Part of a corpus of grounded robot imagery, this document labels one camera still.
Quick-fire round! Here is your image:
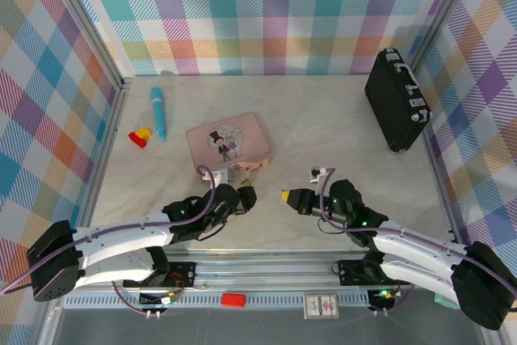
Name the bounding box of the thin purple base cable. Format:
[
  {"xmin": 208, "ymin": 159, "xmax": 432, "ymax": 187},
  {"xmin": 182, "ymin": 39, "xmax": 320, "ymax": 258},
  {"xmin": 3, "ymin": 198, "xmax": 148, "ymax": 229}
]
[
  {"xmin": 111, "ymin": 282, "xmax": 162, "ymax": 318},
  {"xmin": 369, "ymin": 280, "xmax": 417, "ymax": 317}
]

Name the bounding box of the teal alarm clock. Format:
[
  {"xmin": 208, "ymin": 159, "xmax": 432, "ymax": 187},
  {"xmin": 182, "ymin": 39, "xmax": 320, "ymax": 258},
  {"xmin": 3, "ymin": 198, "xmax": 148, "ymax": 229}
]
[{"xmin": 434, "ymin": 292, "xmax": 460, "ymax": 310}]

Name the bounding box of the grey slotted cable duct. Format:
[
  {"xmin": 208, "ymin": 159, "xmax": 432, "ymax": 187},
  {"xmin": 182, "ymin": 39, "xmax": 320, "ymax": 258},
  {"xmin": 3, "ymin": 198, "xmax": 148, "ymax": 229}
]
[{"xmin": 60, "ymin": 294, "xmax": 383, "ymax": 313}]

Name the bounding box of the small black controller board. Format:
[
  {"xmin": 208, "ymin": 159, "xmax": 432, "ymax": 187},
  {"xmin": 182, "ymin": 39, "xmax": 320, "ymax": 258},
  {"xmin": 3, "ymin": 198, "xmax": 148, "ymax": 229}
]
[
  {"xmin": 139, "ymin": 290, "xmax": 179, "ymax": 308},
  {"xmin": 369, "ymin": 288, "xmax": 397, "ymax": 306}
]

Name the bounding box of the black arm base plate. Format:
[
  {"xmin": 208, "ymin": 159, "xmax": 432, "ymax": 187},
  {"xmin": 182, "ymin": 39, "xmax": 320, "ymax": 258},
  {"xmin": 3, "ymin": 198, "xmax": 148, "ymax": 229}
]
[
  {"xmin": 337, "ymin": 259, "xmax": 385, "ymax": 286},
  {"xmin": 161, "ymin": 262, "xmax": 198, "ymax": 288}
]

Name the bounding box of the small card on rail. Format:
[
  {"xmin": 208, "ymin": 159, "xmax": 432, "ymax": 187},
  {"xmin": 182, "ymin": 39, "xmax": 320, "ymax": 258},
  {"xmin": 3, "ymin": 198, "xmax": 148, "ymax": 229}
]
[{"xmin": 303, "ymin": 293, "xmax": 340, "ymax": 319}]

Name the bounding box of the aluminium frame side rail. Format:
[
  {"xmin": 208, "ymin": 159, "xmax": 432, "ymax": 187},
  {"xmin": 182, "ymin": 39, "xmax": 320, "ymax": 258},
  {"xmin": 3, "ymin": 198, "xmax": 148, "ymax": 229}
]
[
  {"xmin": 36, "ymin": 78, "xmax": 132, "ymax": 345},
  {"xmin": 419, "ymin": 130, "xmax": 510, "ymax": 345}
]

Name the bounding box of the black briefcase with silver latches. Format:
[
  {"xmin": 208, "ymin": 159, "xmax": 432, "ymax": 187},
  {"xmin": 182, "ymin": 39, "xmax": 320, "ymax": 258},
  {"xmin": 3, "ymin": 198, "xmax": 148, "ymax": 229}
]
[{"xmin": 364, "ymin": 48, "xmax": 433, "ymax": 154}]

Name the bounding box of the pink cartoon tin box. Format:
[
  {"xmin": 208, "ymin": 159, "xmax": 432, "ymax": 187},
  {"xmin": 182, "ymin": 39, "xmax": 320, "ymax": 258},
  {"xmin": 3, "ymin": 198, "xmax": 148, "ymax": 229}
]
[{"xmin": 185, "ymin": 111, "xmax": 272, "ymax": 175}]

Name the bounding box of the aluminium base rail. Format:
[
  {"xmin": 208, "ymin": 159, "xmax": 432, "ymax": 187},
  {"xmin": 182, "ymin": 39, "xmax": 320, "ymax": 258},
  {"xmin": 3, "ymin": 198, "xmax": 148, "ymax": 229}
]
[{"xmin": 161, "ymin": 248, "xmax": 409, "ymax": 293}]

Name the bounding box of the red toy block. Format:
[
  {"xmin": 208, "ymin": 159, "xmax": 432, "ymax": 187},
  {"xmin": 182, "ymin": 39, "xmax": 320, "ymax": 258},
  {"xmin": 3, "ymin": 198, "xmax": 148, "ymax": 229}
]
[{"xmin": 128, "ymin": 130, "xmax": 149, "ymax": 149}]

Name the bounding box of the teal toy microphone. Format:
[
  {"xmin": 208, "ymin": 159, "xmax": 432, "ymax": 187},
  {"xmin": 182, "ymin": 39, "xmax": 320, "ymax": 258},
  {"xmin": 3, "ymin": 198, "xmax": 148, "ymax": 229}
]
[{"xmin": 150, "ymin": 86, "xmax": 168, "ymax": 143}]

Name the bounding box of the aluminium frame post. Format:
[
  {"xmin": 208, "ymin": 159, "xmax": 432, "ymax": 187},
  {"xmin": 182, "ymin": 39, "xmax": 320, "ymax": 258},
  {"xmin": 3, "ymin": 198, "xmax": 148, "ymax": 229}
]
[
  {"xmin": 407, "ymin": 0, "xmax": 485, "ymax": 75},
  {"xmin": 38, "ymin": 0, "xmax": 132, "ymax": 91}
]

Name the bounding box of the small red box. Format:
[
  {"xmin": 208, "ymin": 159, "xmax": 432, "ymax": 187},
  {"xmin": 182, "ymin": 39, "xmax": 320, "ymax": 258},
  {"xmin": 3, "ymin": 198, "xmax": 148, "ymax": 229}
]
[{"xmin": 221, "ymin": 292, "xmax": 246, "ymax": 308}]

